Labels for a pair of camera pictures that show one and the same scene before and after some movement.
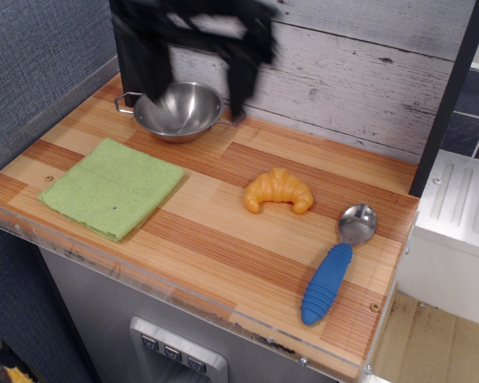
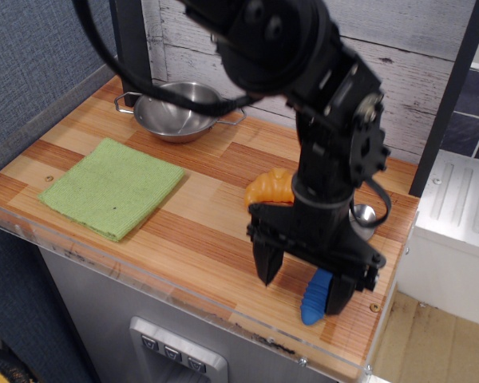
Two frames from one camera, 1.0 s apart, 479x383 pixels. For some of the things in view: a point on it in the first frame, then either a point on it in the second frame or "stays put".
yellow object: (17, 377) → (0, 378)
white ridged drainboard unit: (450, 264) stays put
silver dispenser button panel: (164, 353) stays put
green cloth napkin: (112, 188) stays put
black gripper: (147, 17) → (315, 229)
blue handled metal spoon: (356, 223) stays put
